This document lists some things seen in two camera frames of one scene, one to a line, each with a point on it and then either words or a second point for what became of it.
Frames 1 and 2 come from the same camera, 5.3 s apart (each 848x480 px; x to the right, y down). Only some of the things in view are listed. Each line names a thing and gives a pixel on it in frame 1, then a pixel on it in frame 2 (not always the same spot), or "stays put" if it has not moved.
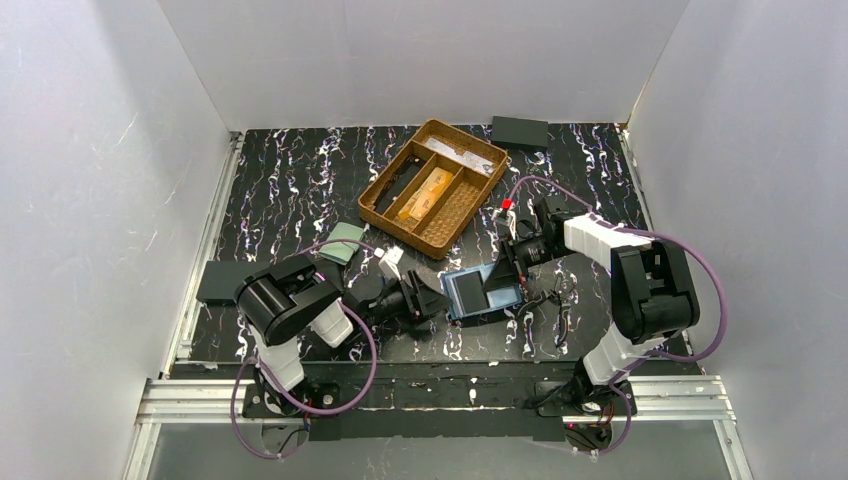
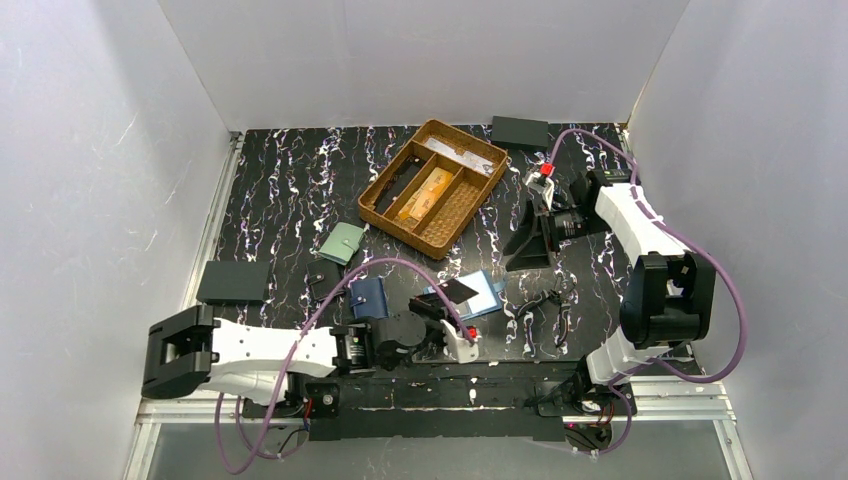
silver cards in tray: (466, 159) stays put
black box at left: (221, 279) stays put
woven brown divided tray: (428, 195) stays put
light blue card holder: (454, 303) to (488, 299)
